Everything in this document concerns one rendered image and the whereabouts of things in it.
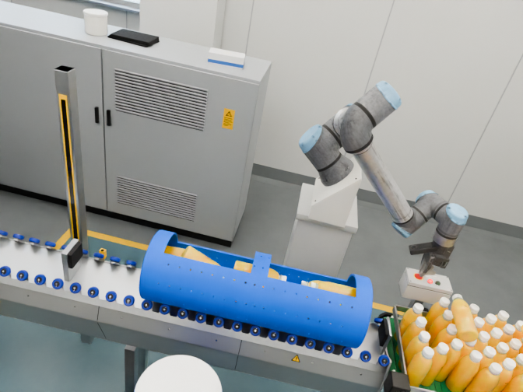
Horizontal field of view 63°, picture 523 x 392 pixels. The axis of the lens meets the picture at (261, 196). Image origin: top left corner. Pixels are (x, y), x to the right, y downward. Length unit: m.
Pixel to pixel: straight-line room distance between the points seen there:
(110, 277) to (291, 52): 2.74
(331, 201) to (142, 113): 1.60
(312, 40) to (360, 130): 2.53
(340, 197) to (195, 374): 1.06
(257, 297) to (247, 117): 1.58
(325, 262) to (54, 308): 1.35
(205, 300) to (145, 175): 1.89
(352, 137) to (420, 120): 2.75
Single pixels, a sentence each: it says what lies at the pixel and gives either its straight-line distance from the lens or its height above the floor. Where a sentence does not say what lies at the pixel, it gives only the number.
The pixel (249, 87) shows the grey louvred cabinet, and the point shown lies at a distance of 2.84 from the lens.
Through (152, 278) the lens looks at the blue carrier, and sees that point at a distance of 1.66.
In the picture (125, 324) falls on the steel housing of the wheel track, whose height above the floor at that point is 0.85.
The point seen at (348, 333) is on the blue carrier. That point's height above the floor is 1.11.
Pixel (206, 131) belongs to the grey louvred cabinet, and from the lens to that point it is 3.03.
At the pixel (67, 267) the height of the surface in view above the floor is 1.01.
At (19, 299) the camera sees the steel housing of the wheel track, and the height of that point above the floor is 0.85.
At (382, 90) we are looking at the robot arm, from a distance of 1.58.
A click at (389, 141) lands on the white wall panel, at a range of 4.32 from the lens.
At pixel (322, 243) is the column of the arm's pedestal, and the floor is 0.94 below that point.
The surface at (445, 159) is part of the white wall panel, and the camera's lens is 4.49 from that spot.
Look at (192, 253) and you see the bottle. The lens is 1.69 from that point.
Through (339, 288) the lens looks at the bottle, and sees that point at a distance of 1.71.
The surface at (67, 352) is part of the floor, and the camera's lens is 2.92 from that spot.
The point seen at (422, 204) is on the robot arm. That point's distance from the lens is 1.93.
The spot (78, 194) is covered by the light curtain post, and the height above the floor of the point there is 1.11.
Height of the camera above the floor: 2.34
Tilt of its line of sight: 33 degrees down
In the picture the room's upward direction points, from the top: 12 degrees clockwise
